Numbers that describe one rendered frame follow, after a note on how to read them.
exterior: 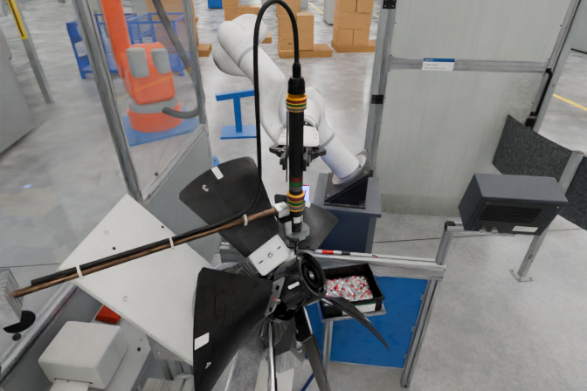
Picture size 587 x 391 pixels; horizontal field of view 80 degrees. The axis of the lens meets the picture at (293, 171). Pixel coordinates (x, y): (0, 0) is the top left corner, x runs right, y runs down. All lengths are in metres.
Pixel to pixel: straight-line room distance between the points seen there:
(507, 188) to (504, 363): 1.32
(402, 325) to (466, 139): 1.59
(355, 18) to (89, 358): 8.50
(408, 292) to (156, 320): 1.07
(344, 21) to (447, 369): 7.74
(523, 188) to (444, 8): 1.51
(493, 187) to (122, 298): 1.12
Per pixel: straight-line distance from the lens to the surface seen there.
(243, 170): 0.93
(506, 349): 2.52
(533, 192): 1.37
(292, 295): 0.86
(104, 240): 0.91
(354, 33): 9.05
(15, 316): 0.82
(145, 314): 0.89
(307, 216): 1.11
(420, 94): 2.69
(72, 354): 1.22
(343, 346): 1.93
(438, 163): 2.96
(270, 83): 1.05
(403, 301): 1.68
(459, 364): 2.35
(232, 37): 1.14
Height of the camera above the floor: 1.88
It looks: 31 degrees down
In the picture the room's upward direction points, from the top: straight up
